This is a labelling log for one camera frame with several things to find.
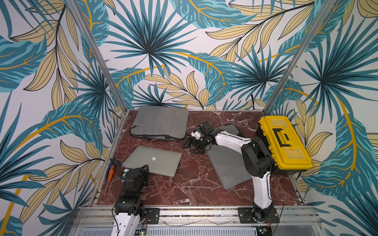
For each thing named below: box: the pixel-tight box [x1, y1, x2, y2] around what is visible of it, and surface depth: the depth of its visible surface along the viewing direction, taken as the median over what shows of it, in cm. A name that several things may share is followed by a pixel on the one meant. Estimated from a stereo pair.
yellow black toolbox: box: [255, 115, 313, 176], surface depth 84 cm
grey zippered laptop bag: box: [129, 105, 189, 142], surface depth 109 cm
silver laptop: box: [121, 145, 183, 177], surface depth 94 cm
